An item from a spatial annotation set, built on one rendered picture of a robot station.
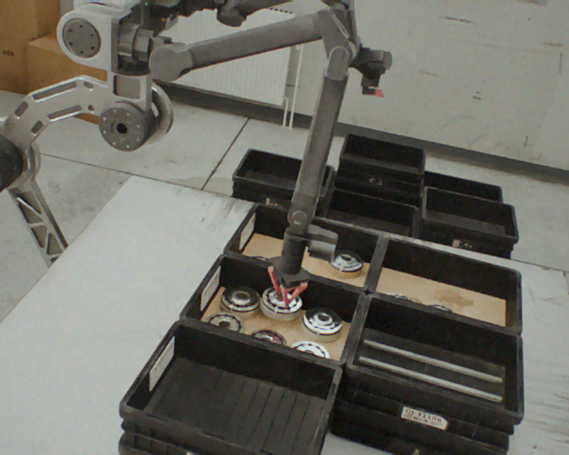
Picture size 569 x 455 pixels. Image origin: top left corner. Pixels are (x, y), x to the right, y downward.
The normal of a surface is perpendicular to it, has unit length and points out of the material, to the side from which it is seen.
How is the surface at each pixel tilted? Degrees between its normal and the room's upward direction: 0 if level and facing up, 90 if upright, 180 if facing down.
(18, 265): 0
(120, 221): 0
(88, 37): 90
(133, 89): 90
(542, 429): 0
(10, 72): 91
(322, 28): 80
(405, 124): 90
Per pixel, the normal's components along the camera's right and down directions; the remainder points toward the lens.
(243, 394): 0.15, -0.84
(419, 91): -0.19, 0.50
